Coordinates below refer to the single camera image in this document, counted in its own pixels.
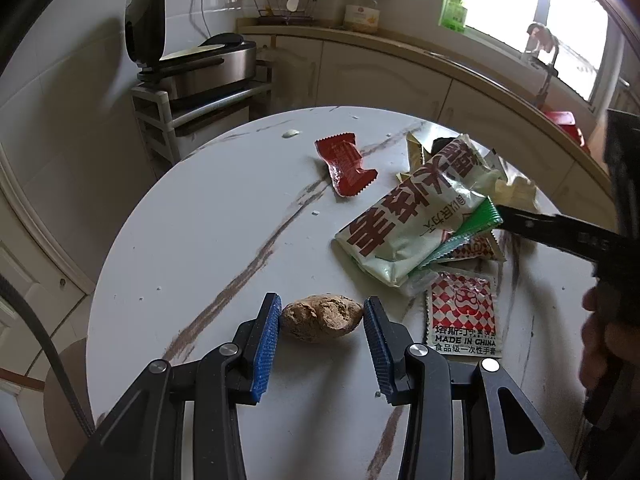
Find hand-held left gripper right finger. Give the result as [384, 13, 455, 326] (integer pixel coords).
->
[363, 296, 581, 480]

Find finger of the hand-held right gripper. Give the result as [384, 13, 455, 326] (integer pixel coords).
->
[495, 204, 627, 263]

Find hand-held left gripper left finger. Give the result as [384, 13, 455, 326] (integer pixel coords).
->
[65, 292, 283, 480]

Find brown bread roll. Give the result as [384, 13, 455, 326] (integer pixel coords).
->
[279, 294, 365, 345]

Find green sachet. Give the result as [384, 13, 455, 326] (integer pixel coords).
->
[422, 195, 503, 267]

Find white snack bag red print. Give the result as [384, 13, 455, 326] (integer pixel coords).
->
[334, 133, 503, 288]

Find red snack wrapper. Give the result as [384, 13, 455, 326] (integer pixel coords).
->
[314, 132, 379, 201]

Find person's right hand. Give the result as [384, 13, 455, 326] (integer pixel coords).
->
[580, 287, 640, 405]

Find pale yellow snack wrapper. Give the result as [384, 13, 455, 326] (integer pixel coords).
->
[492, 150, 540, 213]

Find orange patterned sachet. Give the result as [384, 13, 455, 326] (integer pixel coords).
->
[452, 232, 507, 263]

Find red basin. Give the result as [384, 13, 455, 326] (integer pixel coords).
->
[542, 110, 586, 150]

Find red checkered glove packet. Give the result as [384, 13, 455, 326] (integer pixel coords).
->
[425, 272, 503, 360]

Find metal faucet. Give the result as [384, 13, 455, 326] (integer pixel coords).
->
[525, 22, 562, 107]

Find beige torn wrapper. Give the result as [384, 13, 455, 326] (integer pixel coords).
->
[397, 131, 443, 182]

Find cloth on faucet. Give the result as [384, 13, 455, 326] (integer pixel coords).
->
[526, 22, 557, 55]

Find window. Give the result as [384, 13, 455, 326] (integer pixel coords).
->
[450, 0, 623, 113]

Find brown round stool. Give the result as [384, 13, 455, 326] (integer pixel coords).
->
[44, 339, 97, 443]

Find cream kitchen cabinets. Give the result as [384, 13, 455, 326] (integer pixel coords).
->
[237, 32, 617, 206]

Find green soap bottle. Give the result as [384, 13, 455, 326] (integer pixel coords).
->
[439, 0, 468, 33]

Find beige countertop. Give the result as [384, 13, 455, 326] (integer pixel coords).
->
[236, 17, 610, 177]

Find white door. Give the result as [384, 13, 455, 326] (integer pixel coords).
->
[0, 145, 101, 480]

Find steel rice cooker black lid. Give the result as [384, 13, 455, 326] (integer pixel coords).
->
[125, 0, 258, 102]

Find clear plastic food container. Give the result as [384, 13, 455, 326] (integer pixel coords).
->
[344, 0, 381, 34]

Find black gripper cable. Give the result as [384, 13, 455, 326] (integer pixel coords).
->
[0, 275, 96, 438]

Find white power cable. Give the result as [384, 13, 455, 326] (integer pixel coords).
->
[191, 0, 213, 37]

